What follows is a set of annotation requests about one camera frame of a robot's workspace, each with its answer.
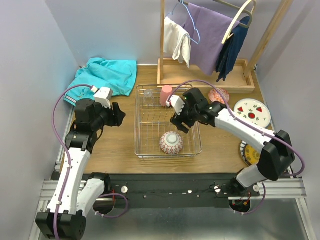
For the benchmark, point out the purple cloth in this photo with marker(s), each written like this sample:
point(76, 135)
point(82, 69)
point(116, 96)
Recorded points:
point(212, 27)

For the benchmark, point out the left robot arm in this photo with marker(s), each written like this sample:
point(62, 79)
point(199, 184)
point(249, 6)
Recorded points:
point(66, 215)

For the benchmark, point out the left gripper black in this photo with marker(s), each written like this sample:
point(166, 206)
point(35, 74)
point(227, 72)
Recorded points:
point(114, 115)

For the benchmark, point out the watermelon pattern plate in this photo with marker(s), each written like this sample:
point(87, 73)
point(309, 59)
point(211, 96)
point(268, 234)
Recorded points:
point(253, 111)

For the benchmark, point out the wooden hanger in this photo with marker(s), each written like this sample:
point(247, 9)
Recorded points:
point(241, 10)

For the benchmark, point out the light blue wire hanger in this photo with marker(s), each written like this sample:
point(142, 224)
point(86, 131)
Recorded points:
point(184, 4)

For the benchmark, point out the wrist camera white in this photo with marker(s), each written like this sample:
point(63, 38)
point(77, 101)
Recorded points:
point(103, 96)
point(177, 103)

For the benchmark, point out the wooden clothes rack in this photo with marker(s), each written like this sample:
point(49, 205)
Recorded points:
point(243, 77)

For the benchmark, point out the clear drinking glass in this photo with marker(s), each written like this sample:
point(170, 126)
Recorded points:
point(148, 97)

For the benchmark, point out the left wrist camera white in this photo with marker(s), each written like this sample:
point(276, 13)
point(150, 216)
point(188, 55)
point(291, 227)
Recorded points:
point(103, 96)

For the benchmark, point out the navy garment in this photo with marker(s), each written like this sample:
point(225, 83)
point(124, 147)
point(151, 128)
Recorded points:
point(230, 51)

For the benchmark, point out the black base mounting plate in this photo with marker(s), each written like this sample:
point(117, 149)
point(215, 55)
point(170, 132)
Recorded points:
point(172, 190)

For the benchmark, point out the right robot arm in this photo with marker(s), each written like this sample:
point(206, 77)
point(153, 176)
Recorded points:
point(275, 148)

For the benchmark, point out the pink plastic cup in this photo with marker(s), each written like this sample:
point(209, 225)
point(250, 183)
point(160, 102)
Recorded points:
point(166, 91)

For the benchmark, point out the blue patterned bowl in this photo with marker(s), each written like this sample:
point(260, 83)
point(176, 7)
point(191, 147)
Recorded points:
point(171, 143)

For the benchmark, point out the turquoise shirt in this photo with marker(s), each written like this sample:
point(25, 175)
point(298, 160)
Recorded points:
point(118, 75)

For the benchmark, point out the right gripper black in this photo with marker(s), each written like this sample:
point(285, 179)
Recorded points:
point(178, 123)

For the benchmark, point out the white cloth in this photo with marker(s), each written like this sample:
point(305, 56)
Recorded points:
point(177, 42)

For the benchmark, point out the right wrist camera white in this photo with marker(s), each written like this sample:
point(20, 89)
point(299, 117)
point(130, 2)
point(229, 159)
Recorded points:
point(177, 103)

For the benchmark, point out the red patterned bowl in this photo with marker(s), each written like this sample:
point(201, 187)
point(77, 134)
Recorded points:
point(219, 95)

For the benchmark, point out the aluminium frame rail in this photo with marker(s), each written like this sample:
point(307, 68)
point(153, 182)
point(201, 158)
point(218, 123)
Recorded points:
point(282, 189)

